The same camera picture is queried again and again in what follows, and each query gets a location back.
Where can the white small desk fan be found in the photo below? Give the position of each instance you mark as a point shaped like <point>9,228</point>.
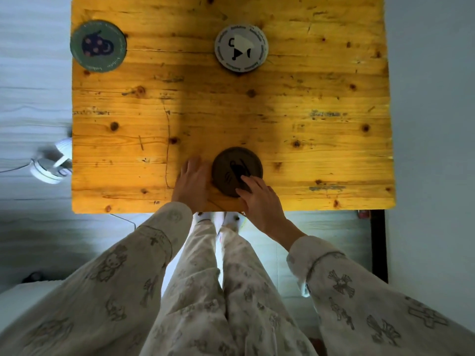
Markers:
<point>50,166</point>

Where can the person's right hand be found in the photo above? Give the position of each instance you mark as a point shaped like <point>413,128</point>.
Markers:
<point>263,207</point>

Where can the person's left forearm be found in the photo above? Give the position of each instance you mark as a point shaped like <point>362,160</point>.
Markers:
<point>111,278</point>

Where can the person's left fingers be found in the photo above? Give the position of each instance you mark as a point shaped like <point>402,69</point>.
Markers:
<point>193,166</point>

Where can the small red object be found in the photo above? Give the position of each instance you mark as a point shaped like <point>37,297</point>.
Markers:
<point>363,214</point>

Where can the white round coaster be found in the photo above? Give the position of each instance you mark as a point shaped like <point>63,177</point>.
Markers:
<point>241,48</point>

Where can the patterned cream pyjama trousers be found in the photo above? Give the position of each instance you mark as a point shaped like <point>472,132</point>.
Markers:
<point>222,300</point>

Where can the person's white left sock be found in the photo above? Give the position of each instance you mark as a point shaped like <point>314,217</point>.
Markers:
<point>203,217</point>

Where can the person's right forearm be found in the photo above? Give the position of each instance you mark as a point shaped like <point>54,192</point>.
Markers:
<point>363,300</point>

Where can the black table leg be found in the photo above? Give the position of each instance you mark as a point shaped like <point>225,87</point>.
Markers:
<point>379,244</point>

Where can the person's white right sock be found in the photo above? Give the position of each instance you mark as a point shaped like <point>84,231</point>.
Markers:
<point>233,219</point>

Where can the person's right thumb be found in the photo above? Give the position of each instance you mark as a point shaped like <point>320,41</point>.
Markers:
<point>242,195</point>

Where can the person's white sock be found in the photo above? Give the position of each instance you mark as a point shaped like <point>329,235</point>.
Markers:
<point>233,219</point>
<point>203,217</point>

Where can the person's left hand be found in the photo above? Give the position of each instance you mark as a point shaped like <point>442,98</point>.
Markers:
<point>193,185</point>

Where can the small dark object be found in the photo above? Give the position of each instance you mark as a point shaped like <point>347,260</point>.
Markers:
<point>33,276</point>

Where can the brown round coaster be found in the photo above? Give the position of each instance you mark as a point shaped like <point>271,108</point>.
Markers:
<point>228,168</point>

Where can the green round coaster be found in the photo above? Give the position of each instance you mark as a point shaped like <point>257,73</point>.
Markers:
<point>98,46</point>

